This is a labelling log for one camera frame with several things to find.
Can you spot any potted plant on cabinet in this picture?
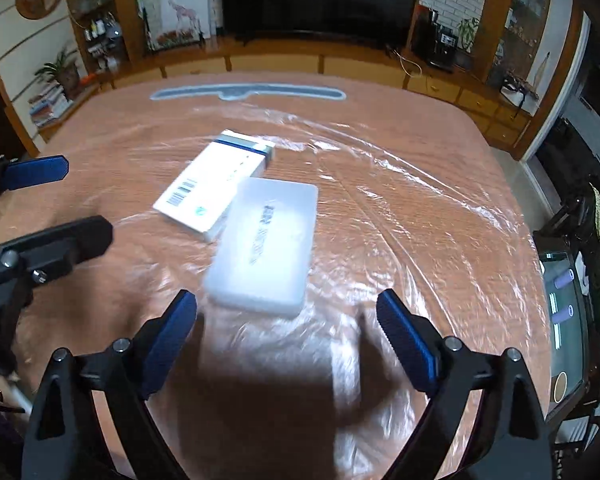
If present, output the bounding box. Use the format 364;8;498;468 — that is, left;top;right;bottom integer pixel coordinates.
454;18;480;70

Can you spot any potted green plant left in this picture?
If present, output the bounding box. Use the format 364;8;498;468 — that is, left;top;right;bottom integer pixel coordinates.
34;47;81;100

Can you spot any translucent plastic case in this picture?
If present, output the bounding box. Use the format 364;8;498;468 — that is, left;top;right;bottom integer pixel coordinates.
204;178;318;318

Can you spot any stack of books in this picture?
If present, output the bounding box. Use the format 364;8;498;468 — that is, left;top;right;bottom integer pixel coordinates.
28;82;73;127

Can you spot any black coffee machine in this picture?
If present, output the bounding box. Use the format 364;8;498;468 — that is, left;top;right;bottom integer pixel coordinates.
411;6;458;73

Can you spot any white cardboard box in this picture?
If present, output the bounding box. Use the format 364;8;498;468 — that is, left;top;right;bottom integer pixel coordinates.
152;129;275;242

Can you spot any giraffe picture frame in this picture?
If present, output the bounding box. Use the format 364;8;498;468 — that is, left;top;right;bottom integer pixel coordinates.
154;0;212;50

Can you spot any glass side table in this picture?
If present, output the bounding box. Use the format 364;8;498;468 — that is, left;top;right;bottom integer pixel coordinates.
533;232;600;425

